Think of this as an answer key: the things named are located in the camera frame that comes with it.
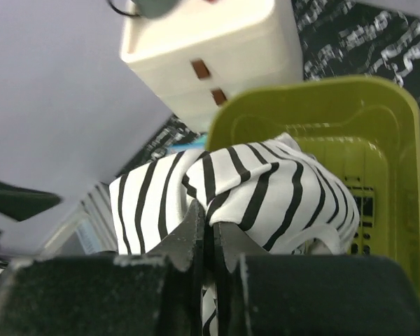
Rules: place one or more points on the white cable duct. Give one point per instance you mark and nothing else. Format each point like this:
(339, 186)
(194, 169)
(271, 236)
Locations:
(86, 231)

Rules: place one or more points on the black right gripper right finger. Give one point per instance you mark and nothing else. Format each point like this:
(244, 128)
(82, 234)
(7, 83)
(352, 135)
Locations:
(263, 294)

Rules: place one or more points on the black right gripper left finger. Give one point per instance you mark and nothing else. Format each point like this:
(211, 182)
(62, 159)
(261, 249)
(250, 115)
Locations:
(157, 293)

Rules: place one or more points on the black white striped tank top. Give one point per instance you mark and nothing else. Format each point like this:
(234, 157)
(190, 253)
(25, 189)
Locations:
(280, 197)

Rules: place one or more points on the olive green plastic basket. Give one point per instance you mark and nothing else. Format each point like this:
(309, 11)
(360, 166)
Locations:
(366, 131)

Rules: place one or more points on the dark green mug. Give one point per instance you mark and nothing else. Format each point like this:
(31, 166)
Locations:
(150, 9)

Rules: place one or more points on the white drawer unit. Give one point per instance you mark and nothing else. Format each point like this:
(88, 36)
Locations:
(203, 53)

